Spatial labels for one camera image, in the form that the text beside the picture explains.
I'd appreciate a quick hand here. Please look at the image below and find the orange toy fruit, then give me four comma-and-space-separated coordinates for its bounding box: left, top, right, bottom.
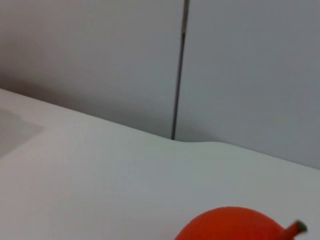
174, 206, 309, 240

